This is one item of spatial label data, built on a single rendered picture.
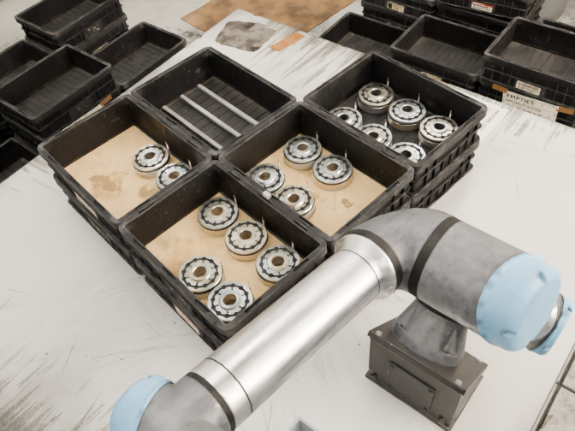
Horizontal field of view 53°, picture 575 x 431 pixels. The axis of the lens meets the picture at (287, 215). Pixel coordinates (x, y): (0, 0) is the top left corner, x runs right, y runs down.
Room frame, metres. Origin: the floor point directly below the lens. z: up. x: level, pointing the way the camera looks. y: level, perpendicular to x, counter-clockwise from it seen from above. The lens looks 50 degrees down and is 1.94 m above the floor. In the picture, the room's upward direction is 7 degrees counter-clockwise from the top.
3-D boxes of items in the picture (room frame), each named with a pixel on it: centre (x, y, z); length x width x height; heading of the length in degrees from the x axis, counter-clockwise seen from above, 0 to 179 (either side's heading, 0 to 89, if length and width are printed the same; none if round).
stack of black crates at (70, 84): (1.98, 0.87, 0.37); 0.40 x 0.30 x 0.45; 137
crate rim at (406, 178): (1.00, -0.08, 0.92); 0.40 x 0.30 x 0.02; 38
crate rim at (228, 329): (0.81, 0.16, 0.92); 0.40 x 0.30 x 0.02; 38
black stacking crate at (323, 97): (1.18, -0.32, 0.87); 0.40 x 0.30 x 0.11; 38
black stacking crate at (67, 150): (1.12, 0.40, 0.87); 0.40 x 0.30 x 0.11; 38
